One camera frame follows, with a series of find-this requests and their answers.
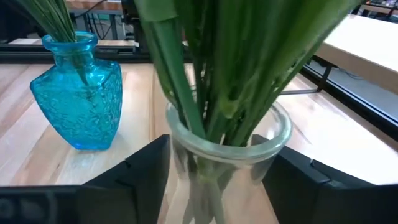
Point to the clear glass vase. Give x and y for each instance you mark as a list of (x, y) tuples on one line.
[(224, 152)]

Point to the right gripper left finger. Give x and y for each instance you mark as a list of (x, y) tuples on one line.
[(136, 186)]

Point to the wooden shelf black metal legs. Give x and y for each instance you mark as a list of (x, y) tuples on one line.
[(367, 46)]

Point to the purple artificial orchid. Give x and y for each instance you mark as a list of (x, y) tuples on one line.
[(248, 62)]

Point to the blue glass vase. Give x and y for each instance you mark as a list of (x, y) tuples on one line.
[(77, 118)]

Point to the green stems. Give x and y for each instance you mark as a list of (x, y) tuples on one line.
[(46, 18)]

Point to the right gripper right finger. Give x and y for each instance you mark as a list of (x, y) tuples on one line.
[(311, 193)]

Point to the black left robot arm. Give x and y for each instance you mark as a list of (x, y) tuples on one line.
[(136, 31)]

